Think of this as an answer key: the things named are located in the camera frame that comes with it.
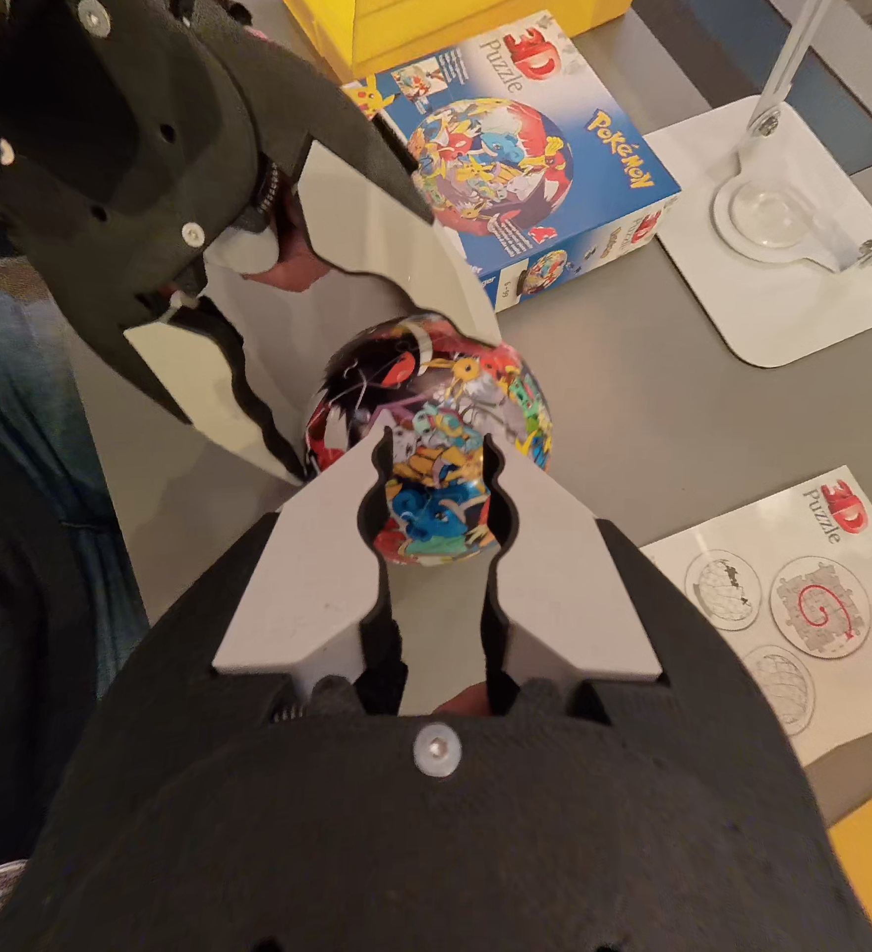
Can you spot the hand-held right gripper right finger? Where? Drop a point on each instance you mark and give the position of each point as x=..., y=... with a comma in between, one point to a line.
x=577, y=595

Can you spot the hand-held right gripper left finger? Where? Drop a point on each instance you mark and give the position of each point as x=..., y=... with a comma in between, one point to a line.
x=309, y=587

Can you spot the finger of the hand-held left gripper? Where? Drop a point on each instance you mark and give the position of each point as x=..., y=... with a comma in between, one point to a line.
x=183, y=372
x=376, y=223

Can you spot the colourful puzzle ball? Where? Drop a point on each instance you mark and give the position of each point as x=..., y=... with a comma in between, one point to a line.
x=443, y=387

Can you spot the blue puzzle box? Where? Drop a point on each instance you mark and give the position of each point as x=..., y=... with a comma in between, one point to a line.
x=555, y=149

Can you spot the person's left hand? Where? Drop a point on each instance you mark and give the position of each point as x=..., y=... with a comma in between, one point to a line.
x=294, y=264

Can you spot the person's right hand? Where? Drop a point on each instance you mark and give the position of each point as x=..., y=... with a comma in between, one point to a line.
x=465, y=703

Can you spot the person's blue jeans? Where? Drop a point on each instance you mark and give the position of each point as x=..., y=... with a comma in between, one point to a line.
x=27, y=357

